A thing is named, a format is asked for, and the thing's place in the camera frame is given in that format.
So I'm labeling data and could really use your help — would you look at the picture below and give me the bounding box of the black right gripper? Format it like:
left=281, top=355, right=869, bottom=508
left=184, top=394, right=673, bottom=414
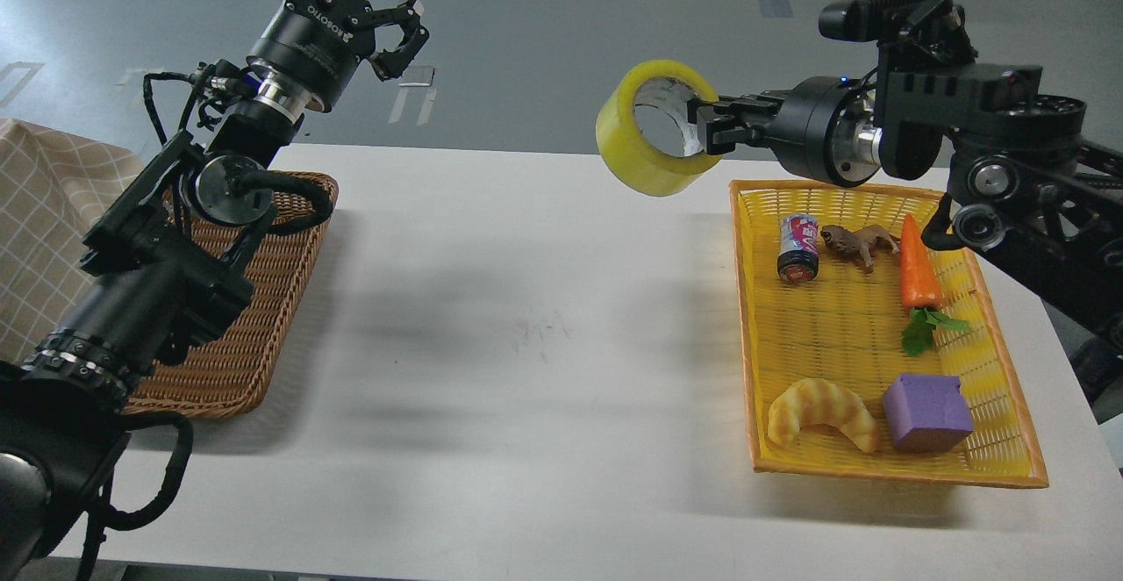
left=687, top=76, right=882, bottom=188

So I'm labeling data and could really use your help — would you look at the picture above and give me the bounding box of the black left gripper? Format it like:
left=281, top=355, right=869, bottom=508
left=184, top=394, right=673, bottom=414
left=246, top=0, right=433, bottom=114

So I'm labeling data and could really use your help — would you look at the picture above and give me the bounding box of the yellow tape roll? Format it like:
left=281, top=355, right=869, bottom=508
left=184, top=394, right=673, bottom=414
left=595, top=60, right=722, bottom=197

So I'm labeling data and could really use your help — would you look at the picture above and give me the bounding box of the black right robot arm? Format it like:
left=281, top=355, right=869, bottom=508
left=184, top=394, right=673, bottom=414
left=687, top=0, right=1122, bottom=403

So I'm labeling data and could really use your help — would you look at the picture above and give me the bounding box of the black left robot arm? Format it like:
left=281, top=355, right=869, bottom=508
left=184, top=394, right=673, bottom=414
left=3, top=0, right=430, bottom=580

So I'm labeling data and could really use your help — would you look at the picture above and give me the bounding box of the small purple drink can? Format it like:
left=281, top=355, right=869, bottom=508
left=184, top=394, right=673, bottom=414
left=776, top=214, right=819, bottom=284

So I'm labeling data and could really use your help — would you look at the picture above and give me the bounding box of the brown toy animal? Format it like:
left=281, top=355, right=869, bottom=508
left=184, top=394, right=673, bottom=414
left=819, top=224, right=901, bottom=276

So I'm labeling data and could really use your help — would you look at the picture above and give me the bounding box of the orange toy carrot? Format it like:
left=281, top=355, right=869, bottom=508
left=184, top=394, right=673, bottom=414
left=900, top=214, right=971, bottom=357

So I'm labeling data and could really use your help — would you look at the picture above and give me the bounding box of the yellow plastic basket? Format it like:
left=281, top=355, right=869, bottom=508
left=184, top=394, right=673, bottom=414
left=729, top=180, right=1049, bottom=489

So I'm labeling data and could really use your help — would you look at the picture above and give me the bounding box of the toy croissant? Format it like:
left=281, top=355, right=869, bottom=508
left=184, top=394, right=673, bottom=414
left=766, top=378, right=879, bottom=454

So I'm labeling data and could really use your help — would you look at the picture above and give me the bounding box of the beige checked cloth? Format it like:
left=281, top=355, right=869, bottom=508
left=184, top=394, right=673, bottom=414
left=1, top=118, right=143, bottom=362

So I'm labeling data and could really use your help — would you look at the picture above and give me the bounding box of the purple foam block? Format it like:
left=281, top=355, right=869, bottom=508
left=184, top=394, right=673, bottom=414
left=883, top=373, right=975, bottom=453

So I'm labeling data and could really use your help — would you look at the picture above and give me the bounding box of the brown wicker basket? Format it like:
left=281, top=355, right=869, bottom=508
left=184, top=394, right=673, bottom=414
left=79, top=171, right=340, bottom=420

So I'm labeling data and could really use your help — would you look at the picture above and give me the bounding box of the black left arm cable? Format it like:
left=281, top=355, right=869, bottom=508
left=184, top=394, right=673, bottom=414
left=70, top=414, right=194, bottom=581

